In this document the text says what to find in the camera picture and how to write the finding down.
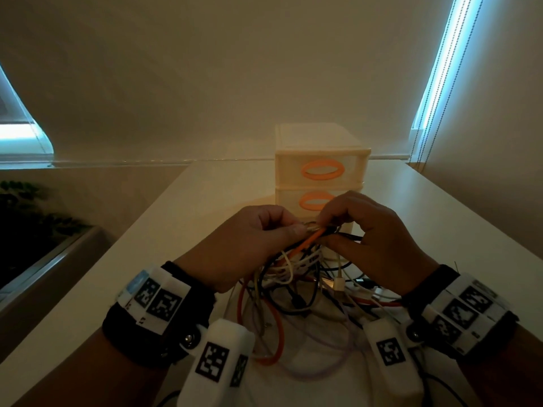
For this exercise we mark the grey planter ledge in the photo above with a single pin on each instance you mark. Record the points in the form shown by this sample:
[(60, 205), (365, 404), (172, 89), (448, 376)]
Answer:
[(51, 283)]

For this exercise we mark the cream plastic drawer unit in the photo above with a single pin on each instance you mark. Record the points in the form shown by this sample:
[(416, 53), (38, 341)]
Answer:
[(314, 144)]

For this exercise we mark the person's right thumb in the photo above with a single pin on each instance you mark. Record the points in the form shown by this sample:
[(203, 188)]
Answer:
[(341, 246)]

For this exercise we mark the black wristband with marker tags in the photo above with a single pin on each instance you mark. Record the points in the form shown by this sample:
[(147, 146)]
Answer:
[(157, 309), (460, 313)]

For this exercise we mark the person's left forearm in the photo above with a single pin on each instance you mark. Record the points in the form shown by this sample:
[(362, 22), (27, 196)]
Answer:
[(93, 377)]

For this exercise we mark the person's left hand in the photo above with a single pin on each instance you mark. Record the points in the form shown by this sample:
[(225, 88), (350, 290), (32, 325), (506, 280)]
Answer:
[(237, 250)]

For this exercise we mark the person's left thumb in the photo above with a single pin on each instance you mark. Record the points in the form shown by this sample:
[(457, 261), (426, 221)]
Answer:
[(288, 236)]

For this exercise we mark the beige roller blind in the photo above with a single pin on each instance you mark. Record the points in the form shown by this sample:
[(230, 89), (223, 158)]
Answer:
[(212, 71)]

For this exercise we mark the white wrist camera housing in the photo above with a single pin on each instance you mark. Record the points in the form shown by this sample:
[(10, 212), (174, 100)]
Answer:
[(216, 360), (390, 356)]

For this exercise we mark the person's right hand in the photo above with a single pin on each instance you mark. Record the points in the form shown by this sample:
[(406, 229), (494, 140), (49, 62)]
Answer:
[(381, 245)]

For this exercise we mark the dark green plant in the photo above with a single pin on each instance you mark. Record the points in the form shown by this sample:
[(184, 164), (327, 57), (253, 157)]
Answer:
[(25, 224)]

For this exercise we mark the person's right forearm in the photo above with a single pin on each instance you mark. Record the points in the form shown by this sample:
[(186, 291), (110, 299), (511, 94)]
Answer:
[(505, 377)]

